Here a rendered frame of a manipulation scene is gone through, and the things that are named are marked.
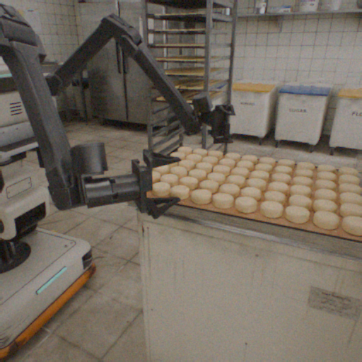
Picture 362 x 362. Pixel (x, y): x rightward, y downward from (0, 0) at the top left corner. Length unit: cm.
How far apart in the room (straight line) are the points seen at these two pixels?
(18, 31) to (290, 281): 84
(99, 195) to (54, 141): 16
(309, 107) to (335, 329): 337
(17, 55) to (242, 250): 67
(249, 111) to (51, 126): 365
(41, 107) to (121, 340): 119
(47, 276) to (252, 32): 409
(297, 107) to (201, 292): 337
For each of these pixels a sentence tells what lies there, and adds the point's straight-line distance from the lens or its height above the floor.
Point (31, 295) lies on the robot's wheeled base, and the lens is 158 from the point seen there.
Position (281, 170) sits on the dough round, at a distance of 96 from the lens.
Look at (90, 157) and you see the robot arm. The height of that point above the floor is 107.
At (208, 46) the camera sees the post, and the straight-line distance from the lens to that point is 217.
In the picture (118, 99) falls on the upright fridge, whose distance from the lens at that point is 489.
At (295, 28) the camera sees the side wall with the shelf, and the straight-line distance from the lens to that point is 471.
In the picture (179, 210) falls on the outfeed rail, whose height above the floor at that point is 86.
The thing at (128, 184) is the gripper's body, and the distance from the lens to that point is 63.
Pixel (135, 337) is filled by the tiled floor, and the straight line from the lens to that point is 164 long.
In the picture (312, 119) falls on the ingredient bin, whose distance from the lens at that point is 409.
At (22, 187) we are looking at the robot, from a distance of 146.
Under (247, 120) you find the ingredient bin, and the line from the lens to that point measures 426.
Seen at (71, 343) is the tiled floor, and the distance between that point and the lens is 168.
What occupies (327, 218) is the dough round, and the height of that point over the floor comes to 92.
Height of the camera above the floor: 127
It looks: 25 degrees down
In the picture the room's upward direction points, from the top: straight up
